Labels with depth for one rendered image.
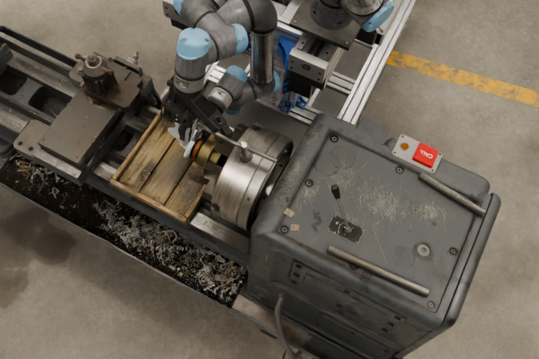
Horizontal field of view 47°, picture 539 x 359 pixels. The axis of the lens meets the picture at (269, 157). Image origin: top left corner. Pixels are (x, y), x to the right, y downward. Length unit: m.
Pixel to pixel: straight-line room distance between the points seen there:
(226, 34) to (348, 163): 0.52
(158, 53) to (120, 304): 1.39
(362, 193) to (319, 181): 0.12
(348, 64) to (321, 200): 1.61
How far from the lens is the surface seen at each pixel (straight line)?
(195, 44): 1.46
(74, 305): 2.99
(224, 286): 2.31
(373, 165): 1.77
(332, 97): 3.11
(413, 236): 1.72
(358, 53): 3.28
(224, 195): 1.79
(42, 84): 2.47
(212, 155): 1.91
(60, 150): 2.16
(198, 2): 1.60
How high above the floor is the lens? 2.82
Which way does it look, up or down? 64 degrees down
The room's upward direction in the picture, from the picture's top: 6 degrees clockwise
